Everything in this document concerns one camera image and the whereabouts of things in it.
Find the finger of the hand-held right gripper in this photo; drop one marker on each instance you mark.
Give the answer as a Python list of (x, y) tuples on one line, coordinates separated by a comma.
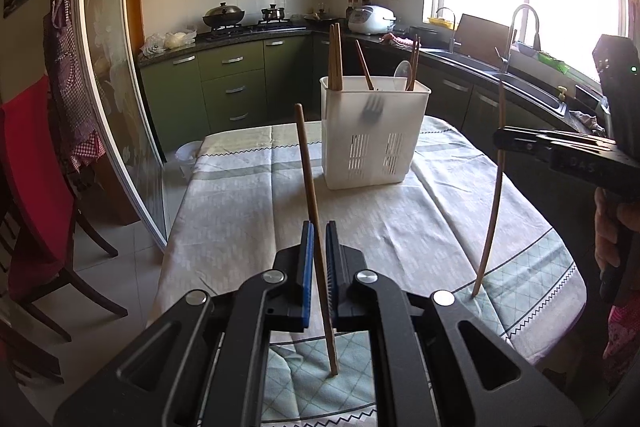
[(525, 142)]

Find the tall steel kitchen faucet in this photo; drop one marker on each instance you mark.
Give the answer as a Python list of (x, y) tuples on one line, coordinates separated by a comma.
[(510, 37)]

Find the long light bamboo chopstick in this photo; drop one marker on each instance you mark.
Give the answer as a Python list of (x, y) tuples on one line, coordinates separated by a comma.
[(495, 207)]

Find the black wok with lid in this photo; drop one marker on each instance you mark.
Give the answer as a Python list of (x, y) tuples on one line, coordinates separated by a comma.
[(223, 13)]

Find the small steel faucet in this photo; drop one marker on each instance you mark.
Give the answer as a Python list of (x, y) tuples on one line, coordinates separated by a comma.
[(452, 32)]

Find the dark sink base cabinet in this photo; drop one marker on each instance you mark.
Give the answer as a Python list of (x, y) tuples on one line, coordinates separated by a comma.
[(450, 107)]

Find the dark sauce bottle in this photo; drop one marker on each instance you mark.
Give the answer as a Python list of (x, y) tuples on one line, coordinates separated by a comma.
[(349, 9)]

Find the white plastic trash bin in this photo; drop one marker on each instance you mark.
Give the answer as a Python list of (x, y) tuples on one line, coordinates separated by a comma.
[(187, 162)]

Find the brown cutting board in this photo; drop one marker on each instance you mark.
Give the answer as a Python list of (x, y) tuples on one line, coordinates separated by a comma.
[(480, 34)]

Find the person's right hand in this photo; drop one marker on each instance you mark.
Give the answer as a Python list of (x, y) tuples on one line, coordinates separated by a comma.
[(605, 232)]

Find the steel kitchen sink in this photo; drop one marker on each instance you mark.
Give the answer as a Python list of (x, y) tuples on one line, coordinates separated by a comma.
[(530, 92)]

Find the white plastic bag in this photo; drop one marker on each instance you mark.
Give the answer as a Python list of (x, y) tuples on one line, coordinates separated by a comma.
[(179, 39)]

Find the pale patterned tablecloth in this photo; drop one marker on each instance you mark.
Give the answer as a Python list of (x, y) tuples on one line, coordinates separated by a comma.
[(240, 217)]

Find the translucent white spoon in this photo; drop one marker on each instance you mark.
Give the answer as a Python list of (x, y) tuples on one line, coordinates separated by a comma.
[(402, 74)]

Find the green base kitchen cabinet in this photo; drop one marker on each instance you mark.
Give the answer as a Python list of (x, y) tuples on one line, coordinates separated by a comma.
[(230, 92)]

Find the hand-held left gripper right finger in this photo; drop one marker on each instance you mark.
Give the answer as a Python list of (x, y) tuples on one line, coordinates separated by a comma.
[(332, 277)]

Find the dark shallow pan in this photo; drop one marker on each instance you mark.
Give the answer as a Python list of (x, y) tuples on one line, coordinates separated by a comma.
[(322, 18)]

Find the crumpled clear plastic bag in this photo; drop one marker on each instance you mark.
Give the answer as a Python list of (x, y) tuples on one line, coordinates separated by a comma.
[(152, 47)]

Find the green plastic sill item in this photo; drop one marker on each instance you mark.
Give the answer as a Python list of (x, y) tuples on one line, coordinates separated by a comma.
[(552, 63)]

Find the black gas stove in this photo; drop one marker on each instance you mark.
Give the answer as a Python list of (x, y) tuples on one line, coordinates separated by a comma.
[(250, 28)]

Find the red kitchen cloth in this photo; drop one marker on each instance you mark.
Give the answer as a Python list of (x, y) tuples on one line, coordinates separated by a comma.
[(395, 39)]

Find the checkered purple apron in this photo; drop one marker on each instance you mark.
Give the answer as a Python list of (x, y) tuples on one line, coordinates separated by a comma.
[(70, 82)]

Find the person's red patterned clothing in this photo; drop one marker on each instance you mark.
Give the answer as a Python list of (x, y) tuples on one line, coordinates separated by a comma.
[(620, 342)]

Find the white rice cooker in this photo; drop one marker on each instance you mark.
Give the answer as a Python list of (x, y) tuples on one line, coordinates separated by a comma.
[(372, 19)]

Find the dark stone kitchen countertop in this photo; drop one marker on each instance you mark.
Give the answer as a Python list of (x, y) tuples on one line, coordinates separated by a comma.
[(235, 38)]

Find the metal fork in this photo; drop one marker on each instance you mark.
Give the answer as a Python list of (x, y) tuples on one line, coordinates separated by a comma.
[(372, 109)]

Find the medium brown wooden chopstick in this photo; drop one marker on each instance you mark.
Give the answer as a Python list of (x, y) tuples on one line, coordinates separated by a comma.
[(306, 167)]

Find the small dark cooking pot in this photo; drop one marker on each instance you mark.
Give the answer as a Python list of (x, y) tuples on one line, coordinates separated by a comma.
[(273, 13)]

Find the frosted glass sliding door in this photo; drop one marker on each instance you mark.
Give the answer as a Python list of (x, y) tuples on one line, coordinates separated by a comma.
[(120, 107)]

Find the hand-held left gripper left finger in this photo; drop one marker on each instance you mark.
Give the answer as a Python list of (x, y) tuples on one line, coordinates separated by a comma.
[(307, 277)]

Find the white slotted plastic utensil holder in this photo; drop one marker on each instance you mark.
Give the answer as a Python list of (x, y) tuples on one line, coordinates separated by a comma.
[(345, 132)]

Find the yellow sink rack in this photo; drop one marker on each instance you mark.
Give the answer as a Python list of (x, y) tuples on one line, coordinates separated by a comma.
[(442, 23)]

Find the crumpled grey rag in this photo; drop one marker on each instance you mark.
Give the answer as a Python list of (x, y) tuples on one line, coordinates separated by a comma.
[(590, 122)]

